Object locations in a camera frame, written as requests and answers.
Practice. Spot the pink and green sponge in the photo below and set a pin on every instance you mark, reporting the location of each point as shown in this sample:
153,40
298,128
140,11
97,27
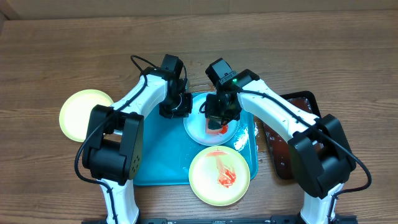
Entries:
214,128

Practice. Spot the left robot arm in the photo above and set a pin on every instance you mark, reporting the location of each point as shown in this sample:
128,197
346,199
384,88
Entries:
111,153

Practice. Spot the teal plastic tray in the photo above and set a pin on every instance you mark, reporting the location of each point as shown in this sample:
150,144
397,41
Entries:
168,149

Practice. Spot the black water tray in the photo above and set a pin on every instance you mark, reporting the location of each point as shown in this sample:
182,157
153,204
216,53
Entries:
278,148

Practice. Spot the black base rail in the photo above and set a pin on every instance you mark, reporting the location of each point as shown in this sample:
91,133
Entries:
275,219

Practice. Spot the light blue plate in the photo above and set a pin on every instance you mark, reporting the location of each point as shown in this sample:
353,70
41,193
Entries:
195,125

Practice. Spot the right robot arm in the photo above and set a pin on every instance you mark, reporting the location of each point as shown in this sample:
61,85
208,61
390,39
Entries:
320,154

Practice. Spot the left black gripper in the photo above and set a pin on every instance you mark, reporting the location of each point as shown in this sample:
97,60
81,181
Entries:
183,113

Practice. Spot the yellow plate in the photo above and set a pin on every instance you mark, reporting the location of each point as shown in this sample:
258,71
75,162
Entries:
75,113
219,176

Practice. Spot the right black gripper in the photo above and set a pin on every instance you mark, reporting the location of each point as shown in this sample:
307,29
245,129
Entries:
221,115

